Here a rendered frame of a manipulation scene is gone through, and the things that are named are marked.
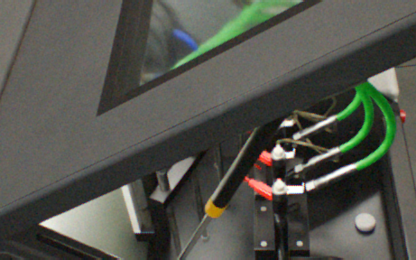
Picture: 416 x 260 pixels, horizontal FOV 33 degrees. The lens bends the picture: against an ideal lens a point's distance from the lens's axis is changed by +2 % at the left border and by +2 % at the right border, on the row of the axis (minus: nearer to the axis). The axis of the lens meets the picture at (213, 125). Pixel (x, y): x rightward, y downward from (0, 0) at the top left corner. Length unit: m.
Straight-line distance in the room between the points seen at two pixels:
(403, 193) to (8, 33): 0.81
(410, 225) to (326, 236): 0.20
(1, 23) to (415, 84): 2.28
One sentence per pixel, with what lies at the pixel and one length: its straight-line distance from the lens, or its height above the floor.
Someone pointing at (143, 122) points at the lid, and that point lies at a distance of 0.61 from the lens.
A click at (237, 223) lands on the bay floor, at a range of 1.49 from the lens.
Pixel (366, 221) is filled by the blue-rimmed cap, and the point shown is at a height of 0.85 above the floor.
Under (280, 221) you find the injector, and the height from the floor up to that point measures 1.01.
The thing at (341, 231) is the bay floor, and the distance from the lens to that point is 1.48.
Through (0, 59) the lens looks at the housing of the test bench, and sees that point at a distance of 0.91.
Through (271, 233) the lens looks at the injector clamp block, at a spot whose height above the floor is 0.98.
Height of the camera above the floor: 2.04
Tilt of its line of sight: 46 degrees down
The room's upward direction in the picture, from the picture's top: 8 degrees counter-clockwise
